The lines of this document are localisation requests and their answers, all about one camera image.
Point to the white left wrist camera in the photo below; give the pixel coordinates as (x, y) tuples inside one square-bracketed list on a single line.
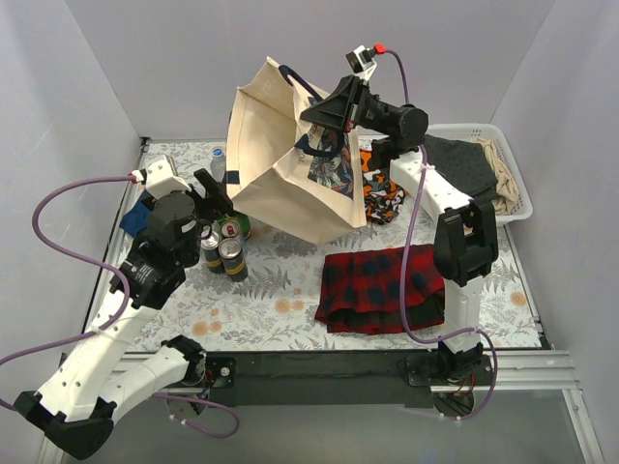
[(160, 177)]

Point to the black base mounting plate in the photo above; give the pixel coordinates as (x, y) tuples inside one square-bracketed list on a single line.
[(282, 378)]

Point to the orange black patterned garment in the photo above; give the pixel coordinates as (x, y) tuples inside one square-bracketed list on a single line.
[(382, 196)]

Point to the floral tablecloth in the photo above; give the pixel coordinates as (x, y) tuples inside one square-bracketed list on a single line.
[(273, 308)]

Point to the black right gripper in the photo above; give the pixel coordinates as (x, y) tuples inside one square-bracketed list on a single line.
[(352, 103)]

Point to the beige canvas tote bag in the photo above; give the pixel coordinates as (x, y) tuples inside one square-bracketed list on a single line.
[(291, 174)]

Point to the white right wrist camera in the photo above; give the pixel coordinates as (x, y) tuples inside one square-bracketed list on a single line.
[(361, 61)]

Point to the white plastic basket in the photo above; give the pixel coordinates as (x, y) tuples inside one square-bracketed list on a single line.
[(469, 132)]

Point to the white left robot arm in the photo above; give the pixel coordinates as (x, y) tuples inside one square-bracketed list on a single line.
[(78, 406)]

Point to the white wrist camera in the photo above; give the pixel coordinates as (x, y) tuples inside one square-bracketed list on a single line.
[(160, 177), (361, 61)]

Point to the beige cloth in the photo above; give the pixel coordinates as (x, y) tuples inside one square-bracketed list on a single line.
[(506, 187)]

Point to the dark grey dotted cloth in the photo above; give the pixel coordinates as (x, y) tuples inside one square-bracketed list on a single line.
[(463, 164)]

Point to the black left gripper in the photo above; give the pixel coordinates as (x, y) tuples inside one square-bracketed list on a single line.
[(204, 204)]

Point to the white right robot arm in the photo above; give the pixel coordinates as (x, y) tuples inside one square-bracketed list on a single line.
[(465, 240)]

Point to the green Perrier bottle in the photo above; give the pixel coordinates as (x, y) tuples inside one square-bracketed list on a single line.
[(245, 225)]

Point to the silver top can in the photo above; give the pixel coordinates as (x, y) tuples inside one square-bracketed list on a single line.
[(233, 259), (210, 248)]

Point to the blue folded garment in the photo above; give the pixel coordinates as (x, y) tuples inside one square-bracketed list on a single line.
[(135, 220)]

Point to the blue cap Pocari bottle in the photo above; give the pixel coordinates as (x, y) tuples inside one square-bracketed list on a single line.
[(218, 164)]

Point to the red plaid skirt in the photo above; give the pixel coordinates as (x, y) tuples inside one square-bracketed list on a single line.
[(360, 291)]

